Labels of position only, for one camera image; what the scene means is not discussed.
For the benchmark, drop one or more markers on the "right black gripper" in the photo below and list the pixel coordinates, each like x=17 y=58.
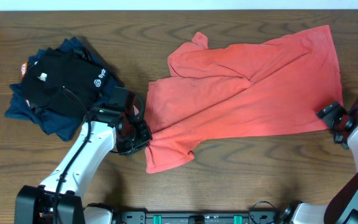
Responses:
x=330 y=113

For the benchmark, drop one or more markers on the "orange folded garment in pile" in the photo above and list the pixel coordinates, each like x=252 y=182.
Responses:
x=23 y=69

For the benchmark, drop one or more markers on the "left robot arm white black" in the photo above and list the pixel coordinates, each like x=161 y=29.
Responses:
x=58 y=199

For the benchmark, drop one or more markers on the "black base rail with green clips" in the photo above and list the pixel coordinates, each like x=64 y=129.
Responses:
x=197 y=217

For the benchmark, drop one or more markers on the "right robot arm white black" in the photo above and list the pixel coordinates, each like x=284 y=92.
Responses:
x=343 y=208

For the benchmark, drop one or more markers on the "black folded shirt with logo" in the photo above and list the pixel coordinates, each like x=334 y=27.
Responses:
x=65 y=82

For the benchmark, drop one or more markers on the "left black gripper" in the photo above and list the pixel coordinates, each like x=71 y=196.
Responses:
x=146 y=137

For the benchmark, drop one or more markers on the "red orange t-shirt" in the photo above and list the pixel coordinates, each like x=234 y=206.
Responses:
x=243 y=90

